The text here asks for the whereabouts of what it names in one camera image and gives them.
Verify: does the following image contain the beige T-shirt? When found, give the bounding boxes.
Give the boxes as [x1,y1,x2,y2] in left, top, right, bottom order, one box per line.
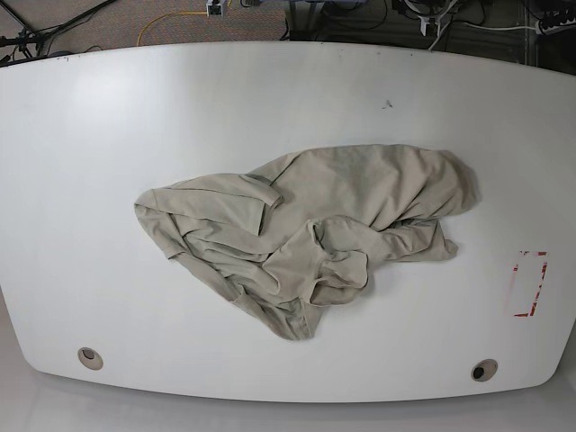
[134,144,478,341]

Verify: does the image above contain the red tape rectangle marker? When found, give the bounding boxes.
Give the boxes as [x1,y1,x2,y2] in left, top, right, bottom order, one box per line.
[508,251,548,318]

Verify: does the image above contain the black tripod legs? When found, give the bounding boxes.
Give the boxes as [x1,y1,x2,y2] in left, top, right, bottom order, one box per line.
[1,0,117,68]

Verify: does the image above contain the white power strip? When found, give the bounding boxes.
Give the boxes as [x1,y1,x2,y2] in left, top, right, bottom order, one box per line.
[535,6,576,35]

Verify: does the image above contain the right-arm wrist camera box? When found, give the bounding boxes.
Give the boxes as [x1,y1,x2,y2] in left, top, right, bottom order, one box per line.
[206,0,227,17]

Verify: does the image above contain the yellow floor cable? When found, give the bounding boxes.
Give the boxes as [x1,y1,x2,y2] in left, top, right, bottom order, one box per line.
[137,12,208,47]

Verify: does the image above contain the left-arm wrist camera box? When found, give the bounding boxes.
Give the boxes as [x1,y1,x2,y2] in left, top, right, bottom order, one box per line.
[419,17,442,36]

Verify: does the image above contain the left table cable grommet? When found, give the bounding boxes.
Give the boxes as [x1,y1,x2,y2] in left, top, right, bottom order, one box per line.
[77,347,104,371]

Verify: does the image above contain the table cable grommet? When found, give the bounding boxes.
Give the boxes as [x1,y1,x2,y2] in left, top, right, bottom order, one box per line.
[471,359,499,383]
[77,347,104,371]

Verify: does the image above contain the right table cable grommet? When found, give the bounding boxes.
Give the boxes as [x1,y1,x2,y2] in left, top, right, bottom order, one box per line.
[471,359,499,383]

